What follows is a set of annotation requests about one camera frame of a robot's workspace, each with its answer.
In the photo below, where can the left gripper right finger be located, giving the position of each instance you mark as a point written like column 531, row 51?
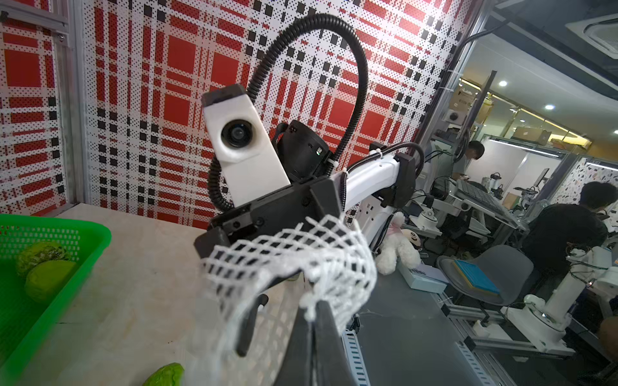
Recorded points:
column 331, row 363

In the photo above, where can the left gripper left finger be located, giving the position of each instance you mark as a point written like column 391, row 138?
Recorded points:
column 300, row 360

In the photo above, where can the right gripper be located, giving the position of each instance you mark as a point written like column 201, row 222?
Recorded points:
column 304, row 155

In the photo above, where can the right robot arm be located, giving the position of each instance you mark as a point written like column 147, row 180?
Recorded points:
column 385, row 169

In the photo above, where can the green basket with fruit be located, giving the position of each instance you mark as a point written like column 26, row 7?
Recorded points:
column 44, row 264

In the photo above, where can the seated person in background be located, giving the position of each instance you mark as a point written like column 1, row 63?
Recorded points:
column 560, row 226

